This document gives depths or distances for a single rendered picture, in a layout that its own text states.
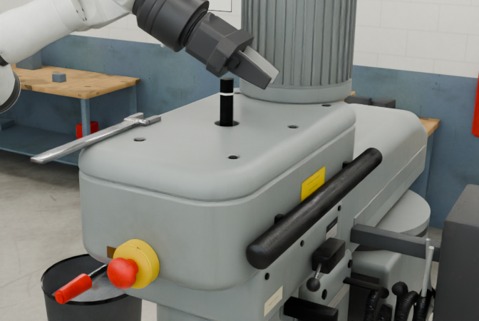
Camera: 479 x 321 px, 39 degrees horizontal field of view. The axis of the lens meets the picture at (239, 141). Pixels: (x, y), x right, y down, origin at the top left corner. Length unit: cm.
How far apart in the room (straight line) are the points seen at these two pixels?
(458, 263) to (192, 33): 57
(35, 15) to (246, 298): 49
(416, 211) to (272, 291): 70
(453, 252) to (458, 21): 408
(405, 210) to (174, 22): 84
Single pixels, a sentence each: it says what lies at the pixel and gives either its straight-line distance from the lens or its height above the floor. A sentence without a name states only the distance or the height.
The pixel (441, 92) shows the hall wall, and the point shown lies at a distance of 526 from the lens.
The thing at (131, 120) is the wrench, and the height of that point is 190.
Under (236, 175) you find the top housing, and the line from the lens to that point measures 82.
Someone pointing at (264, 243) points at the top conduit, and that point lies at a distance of 83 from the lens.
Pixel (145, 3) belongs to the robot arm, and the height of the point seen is 206.
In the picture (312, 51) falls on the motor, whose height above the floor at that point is 198.
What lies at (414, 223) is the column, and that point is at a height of 156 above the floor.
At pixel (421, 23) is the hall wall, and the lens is 523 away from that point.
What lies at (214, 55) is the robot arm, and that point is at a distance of 94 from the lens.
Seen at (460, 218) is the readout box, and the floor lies 172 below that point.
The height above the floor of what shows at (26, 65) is 92.
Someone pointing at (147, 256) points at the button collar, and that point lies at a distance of 86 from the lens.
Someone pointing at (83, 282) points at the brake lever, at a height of 171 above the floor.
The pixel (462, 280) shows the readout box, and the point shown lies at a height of 163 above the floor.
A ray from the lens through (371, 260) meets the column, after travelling 145.
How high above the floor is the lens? 216
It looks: 17 degrees down
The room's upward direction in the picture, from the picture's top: 1 degrees clockwise
